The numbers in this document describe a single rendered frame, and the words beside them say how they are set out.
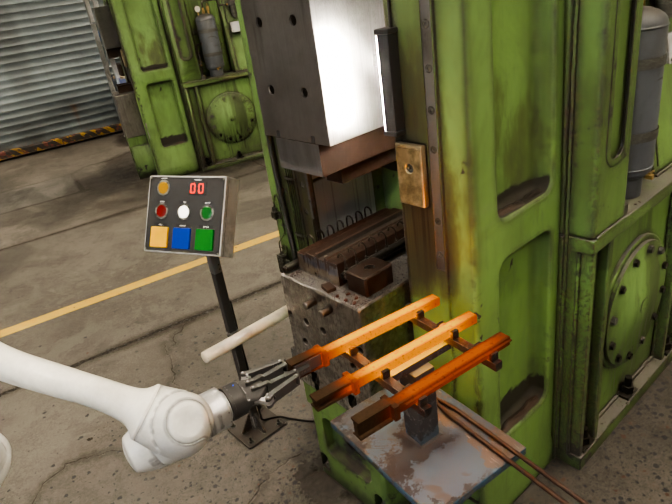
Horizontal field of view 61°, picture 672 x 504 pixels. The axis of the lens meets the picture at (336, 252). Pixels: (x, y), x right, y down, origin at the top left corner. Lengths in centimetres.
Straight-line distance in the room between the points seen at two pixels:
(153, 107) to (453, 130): 519
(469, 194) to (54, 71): 827
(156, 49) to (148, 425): 554
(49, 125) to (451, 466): 852
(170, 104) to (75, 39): 320
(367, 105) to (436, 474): 96
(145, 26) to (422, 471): 552
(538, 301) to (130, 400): 135
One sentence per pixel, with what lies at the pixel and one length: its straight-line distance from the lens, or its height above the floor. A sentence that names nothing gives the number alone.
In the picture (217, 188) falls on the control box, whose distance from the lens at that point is 205.
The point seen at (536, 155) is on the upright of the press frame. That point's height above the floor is 123.
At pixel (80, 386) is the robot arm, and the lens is 111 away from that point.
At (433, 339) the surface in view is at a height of 99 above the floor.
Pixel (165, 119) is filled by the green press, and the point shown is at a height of 61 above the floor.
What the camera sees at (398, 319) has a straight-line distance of 144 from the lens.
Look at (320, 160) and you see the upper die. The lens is 161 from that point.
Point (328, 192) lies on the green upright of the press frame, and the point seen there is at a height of 110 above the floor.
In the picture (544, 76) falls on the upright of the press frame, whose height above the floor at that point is 145.
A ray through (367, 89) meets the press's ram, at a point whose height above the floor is 148.
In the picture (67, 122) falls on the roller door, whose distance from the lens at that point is 943.
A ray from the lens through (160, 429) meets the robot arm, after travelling 102.
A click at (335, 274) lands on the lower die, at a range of 176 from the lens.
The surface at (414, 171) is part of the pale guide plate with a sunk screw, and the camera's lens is 153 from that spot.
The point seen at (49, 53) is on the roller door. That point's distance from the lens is 934.
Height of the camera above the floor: 179
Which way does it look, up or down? 26 degrees down
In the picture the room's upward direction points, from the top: 9 degrees counter-clockwise
